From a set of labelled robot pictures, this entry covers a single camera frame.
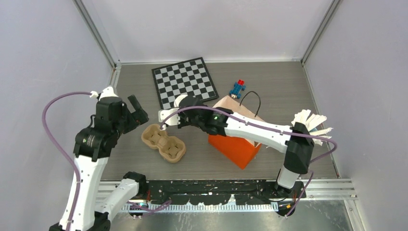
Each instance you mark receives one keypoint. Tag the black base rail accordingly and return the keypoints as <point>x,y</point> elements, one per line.
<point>209,192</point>

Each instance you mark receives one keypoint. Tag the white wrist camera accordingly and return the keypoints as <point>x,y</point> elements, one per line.
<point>109,91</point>
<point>168,118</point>

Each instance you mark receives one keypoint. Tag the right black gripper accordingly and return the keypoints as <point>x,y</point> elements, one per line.
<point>182,123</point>

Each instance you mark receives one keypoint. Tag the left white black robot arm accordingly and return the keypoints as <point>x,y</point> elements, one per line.
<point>92,149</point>

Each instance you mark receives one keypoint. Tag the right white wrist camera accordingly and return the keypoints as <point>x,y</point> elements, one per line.
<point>168,118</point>

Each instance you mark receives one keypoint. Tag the black white chessboard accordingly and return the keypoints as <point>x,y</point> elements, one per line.
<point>187,77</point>

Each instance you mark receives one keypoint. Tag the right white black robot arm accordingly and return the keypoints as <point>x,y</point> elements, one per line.
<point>235,125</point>

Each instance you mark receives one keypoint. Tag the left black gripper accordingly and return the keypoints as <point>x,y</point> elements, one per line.
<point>138,117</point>

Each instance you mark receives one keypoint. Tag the orange paper bag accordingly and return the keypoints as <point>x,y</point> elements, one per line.
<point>239,150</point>

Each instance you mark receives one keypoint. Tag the white paper-wrapped straws bundle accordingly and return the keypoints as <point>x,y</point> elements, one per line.
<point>312,121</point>

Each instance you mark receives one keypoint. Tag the brown pulp cup carrier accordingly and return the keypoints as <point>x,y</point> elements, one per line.
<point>171,148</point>

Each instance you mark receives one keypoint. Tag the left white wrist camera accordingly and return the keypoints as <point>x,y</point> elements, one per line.
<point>109,91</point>

